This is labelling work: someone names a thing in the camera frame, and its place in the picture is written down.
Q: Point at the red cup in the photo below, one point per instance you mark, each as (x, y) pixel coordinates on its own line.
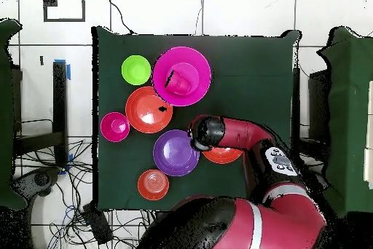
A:
(179, 84)

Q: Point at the black tape square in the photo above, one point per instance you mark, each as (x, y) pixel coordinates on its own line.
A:
(64, 20)

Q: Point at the small orange bowl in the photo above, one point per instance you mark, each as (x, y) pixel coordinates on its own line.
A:
(153, 185)

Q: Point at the small red bowl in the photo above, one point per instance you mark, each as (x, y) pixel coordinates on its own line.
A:
(113, 128)

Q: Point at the blue tape strip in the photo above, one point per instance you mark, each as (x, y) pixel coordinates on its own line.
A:
(68, 72)
(70, 157)

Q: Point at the large pink bowl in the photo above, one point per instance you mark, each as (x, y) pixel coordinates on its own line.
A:
(201, 62)

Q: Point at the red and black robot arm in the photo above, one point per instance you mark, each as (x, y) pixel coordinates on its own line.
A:
(285, 222)

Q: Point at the small green bowl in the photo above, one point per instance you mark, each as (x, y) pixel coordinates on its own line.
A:
(134, 70)

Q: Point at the gray pedestal leg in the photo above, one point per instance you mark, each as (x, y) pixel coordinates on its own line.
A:
(38, 179)

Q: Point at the black metal stand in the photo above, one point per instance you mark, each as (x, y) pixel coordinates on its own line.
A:
(295, 100)
(59, 100)

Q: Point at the green cloth covered table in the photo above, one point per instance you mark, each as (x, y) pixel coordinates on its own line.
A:
(7, 115)
(349, 115)

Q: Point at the large orange bowl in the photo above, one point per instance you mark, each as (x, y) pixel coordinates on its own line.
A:
(223, 155)
(142, 115)

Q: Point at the dark green tablecloth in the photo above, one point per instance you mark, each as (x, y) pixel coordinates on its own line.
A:
(247, 80)

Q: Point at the purple bowl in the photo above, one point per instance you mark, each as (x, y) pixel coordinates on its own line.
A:
(174, 155)

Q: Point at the black power box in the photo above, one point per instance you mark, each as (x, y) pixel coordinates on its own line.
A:
(97, 225)

